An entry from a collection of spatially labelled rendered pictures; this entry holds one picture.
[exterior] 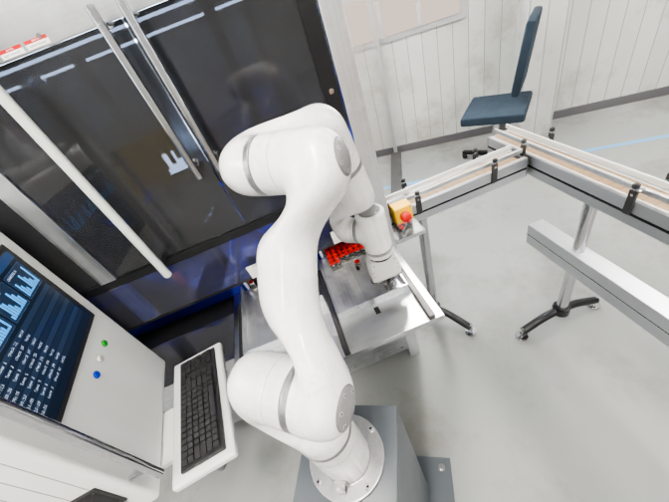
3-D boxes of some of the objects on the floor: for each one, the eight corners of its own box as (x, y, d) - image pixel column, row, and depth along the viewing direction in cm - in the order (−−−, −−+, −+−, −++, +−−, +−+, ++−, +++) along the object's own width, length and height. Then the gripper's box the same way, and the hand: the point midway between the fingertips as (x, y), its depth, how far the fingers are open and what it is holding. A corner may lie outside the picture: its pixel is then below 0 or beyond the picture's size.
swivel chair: (526, 139, 314) (541, 3, 243) (546, 170, 269) (570, 14, 198) (456, 152, 335) (451, 31, 264) (464, 183, 290) (460, 46, 219)
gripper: (360, 267, 91) (373, 305, 103) (407, 248, 92) (414, 288, 103) (352, 253, 97) (365, 290, 109) (396, 234, 98) (404, 273, 109)
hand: (388, 285), depth 105 cm, fingers closed, pressing on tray
